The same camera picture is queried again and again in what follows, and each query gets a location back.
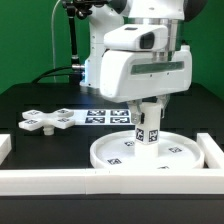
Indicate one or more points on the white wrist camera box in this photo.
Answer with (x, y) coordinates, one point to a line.
(137, 37)

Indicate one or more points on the white left fence bar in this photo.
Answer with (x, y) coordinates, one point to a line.
(5, 146)

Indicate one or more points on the white front fence bar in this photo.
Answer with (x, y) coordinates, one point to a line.
(100, 181)

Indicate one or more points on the white marker base plate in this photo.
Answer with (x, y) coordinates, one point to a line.
(102, 117)

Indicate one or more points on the white right fence bar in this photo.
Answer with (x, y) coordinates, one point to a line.
(214, 156)

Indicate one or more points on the white fence bar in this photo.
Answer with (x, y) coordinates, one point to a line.
(5, 146)
(100, 181)
(214, 156)

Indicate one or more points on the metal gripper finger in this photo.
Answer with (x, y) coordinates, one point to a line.
(137, 116)
(163, 100)

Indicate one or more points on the white cross-shaped table base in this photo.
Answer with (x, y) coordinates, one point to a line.
(34, 119)

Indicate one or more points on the white round table top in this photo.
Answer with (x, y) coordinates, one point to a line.
(121, 150)

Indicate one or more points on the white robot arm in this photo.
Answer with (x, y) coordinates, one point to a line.
(115, 14)

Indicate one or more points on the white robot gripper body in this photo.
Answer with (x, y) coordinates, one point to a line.
(127, 76)

